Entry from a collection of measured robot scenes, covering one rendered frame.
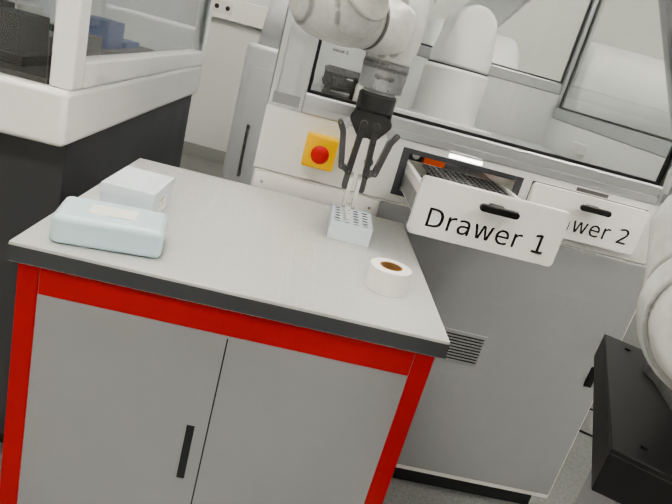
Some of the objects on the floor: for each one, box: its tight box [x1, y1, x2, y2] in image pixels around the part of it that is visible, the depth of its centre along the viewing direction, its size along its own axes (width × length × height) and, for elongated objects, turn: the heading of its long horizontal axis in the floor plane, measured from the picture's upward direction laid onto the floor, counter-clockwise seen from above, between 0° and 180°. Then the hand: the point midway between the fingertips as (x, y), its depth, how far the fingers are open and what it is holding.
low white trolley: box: [0, 158, 450, 504], centre depth 121 cm, size 58×62×76 cm
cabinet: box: [251, 167, 646, 504], centre depth 198 cm, size 95×103×80 cm
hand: (352, 190), depth 122 cm, fingers closed, pressing on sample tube
